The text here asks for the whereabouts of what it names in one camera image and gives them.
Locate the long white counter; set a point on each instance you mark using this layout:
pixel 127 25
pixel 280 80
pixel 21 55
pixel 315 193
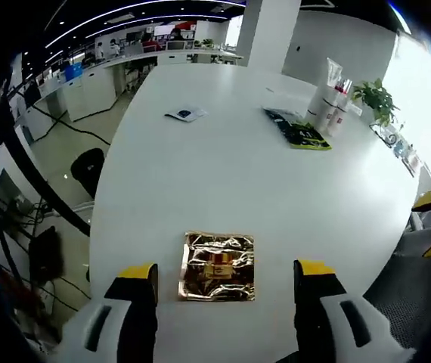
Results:
pixel 90 87

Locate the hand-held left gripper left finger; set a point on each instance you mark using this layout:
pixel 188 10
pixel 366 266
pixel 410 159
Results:
pixel 136 314

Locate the small clear packet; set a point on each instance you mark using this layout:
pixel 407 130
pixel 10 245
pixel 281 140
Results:
pixel 185 113

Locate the green and black packet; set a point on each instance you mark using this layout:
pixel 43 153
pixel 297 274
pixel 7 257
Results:
pixel 298 130

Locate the gold foil packet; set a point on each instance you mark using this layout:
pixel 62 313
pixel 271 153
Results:
pixel 217 266

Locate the printed packet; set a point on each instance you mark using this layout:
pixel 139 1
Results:
pixel 408 159

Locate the potted green plant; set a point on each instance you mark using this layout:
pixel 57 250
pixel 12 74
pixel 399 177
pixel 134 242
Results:
pixel 376 100

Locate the black bag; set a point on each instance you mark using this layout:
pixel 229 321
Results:
pixel 45 253

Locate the black round object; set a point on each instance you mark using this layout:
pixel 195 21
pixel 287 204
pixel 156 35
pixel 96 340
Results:
pixel 87 172

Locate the black tripod stand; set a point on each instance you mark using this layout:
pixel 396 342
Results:
pixel 49 185

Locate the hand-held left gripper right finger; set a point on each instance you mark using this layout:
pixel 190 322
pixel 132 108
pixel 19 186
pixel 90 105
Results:
pixel 314 314

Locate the wall display screen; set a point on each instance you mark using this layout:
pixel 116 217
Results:
pixel 162 30

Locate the blue bin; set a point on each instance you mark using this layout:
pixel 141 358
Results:
pixel 73 72

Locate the white bottles with red caps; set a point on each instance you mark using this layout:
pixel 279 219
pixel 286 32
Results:
pixel 319 98

